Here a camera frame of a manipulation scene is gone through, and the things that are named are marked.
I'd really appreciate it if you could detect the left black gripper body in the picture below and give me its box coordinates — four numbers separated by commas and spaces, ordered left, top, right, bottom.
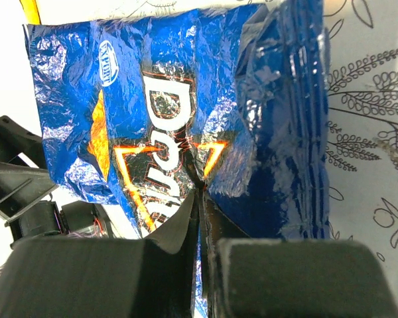
10, 201, 115, 248

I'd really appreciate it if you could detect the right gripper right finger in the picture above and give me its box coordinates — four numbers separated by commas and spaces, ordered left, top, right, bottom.
199, 193, 398, 317

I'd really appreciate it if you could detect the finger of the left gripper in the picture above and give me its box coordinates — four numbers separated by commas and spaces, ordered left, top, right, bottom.
0, 115, 58, 225

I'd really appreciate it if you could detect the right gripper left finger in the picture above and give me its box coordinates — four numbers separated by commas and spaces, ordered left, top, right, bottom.
0, 191, 198, 317

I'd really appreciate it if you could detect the blue Doritos chip bag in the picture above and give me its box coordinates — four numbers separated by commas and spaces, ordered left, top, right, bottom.
22, 0, 331, 318

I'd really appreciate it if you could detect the yellow snack packet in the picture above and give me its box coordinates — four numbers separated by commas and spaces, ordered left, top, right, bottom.
19, 0, 41, 25

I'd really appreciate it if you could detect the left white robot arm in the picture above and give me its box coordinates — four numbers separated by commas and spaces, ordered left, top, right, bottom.
0, 116, 113, 268

